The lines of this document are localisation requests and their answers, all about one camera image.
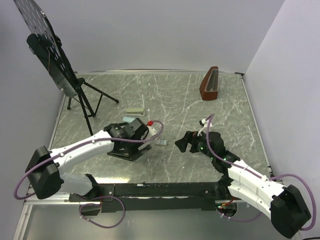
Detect beige stapler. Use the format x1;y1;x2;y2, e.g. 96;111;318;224
125;107;145;117

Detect brown wooden metronome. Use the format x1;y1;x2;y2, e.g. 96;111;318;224
199;66;219;101

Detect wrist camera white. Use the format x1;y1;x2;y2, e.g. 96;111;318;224
146;120;157;138
197;118;209;136

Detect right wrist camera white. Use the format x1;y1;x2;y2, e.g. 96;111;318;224
197;118;209;136

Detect black perforated panel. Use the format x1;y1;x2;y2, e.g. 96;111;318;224
14;0;80;97

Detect aluminium rail frame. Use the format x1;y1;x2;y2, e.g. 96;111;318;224
30;182;241;203

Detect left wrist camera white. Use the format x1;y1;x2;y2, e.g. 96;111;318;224
146;120;157;138

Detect grey staple strips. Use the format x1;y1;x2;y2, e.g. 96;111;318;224
155;138;168;146

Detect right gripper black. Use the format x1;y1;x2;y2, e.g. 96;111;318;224
174;129;215;160

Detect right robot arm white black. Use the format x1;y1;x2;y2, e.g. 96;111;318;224
174;131;311;238

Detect blue stapler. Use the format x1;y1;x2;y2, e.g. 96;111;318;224
122;116;135;123

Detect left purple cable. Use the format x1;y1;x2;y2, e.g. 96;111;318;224
13;120;165;200

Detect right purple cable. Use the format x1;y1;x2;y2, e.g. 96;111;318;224
205;113;316;231

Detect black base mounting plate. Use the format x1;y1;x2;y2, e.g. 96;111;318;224
69;182;232;213

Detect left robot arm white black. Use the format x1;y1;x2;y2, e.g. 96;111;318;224
26;118;156;201

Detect purple cable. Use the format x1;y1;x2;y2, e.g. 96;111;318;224
13;120;165;200
205;113;316;231

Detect black tripod stand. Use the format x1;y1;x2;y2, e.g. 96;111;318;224
66;77;120;136

